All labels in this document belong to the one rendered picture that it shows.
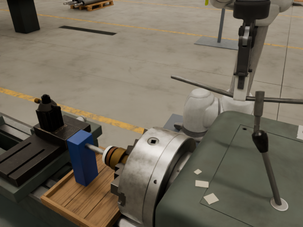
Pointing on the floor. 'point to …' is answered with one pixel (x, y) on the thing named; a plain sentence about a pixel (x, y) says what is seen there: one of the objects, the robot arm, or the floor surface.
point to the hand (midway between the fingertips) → (241, 86)
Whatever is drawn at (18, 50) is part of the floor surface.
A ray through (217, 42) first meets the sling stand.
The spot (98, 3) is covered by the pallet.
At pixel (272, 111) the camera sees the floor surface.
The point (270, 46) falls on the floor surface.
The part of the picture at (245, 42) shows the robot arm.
